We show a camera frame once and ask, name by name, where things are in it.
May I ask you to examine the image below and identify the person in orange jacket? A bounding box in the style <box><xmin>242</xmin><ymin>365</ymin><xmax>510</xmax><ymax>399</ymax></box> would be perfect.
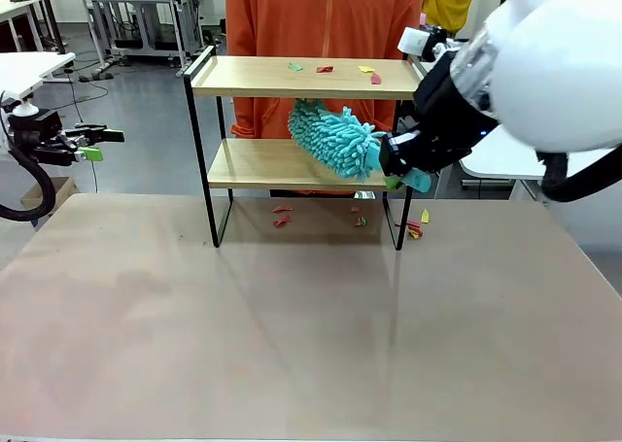
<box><xmin>225</xmin><ymin>0</ymin><xmax>427</xmax><ymax>198</ymax></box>

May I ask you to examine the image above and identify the black pole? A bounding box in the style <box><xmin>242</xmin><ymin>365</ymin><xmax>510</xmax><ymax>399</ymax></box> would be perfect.
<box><xmin>37</xmin><ymin>0</ymin><xmax>68</xmax><ymax>55</ymax></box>

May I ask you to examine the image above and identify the white table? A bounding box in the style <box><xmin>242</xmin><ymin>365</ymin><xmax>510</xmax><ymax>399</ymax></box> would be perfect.
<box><xmin>459</xmin><ymin>123</ymin><xmax>622</xmax><ymax>205</ymax></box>

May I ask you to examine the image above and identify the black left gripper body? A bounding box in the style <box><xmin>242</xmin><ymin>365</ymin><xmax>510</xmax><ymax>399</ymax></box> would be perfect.
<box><xmin>9</xmin><ymin>109</ymin><xmax>75</xmax><ymax>167</ymax></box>

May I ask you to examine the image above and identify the wooden two-tier black-frame shelf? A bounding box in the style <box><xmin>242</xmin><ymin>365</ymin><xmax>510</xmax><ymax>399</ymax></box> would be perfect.
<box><xmin>183</xmin><ymin>45</ymin><xmax>424</xmax><ymax>252</ymax></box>

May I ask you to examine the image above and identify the cardboard box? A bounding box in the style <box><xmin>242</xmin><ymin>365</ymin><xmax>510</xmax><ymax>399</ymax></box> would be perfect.
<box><xmin>19</xmin><ymin>176</ymin><xmax>82</xmax><ymax>220</ymax></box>

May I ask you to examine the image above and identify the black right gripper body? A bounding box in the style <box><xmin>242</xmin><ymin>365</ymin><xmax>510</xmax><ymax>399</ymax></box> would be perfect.
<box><xmin>412</xmin><ymin>52</ymin><xmax>500</xmax><ymax>172</ymax></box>

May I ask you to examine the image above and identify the white desk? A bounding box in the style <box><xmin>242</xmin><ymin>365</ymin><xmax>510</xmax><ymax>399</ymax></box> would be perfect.
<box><xmin>0</xmin><ymin>51</ymin><xmax>78</xmax><ymax>101</ymax></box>

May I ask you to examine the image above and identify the person in yellow top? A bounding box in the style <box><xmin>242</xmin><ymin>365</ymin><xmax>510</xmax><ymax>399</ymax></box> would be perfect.
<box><xmin>421</xmin><ymin>0</ymin><xmax>480</xmax><ymax>38</ymax></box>

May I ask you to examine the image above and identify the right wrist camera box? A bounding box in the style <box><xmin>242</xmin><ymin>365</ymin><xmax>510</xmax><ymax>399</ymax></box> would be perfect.
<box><xmin>397</xmin><ymin>25</ymin><xmax>461</xmax><ymax>62</ymax></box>

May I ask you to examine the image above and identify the teal microfibre duster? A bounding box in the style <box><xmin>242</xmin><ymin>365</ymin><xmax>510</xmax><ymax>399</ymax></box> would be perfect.
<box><xmin>288</xmin><ymin>98</ymin><xmax>433</xmax><ymax>194</ymax></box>

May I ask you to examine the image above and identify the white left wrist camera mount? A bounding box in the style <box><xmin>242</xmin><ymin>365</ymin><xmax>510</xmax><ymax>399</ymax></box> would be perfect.
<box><xmin>8</xmin><ymin>99</ymin><xmax>39</xmax><ymax>120</ymax></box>

